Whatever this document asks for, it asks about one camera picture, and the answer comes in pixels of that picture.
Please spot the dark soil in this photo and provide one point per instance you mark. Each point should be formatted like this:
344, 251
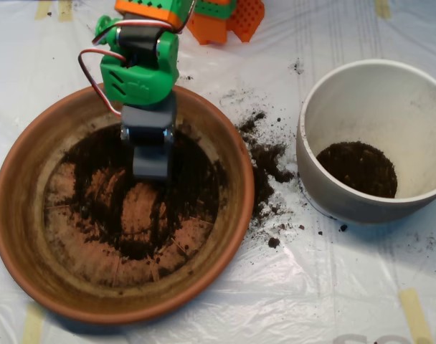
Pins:
358, 172
96, 161

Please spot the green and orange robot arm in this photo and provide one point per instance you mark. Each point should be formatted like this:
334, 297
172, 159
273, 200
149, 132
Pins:
139, 89

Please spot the spilled soil pile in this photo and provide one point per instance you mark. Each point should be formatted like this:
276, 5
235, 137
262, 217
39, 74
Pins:
264, 168

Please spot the dark brown debris chunk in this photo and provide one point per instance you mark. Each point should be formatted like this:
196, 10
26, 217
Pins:
274, 243

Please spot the terracotta plant saucer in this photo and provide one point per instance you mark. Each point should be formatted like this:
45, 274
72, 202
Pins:
24, 251

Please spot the white ceramic pot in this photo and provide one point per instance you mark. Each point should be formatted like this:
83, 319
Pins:
365, 107

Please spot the beige masking tape strip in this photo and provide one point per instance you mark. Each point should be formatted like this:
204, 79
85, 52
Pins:
415, 315
383, 8
42, 9
33, 326
65, 10

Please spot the clear plastic cover sheet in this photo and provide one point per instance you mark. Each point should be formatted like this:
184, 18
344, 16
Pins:
311, 286

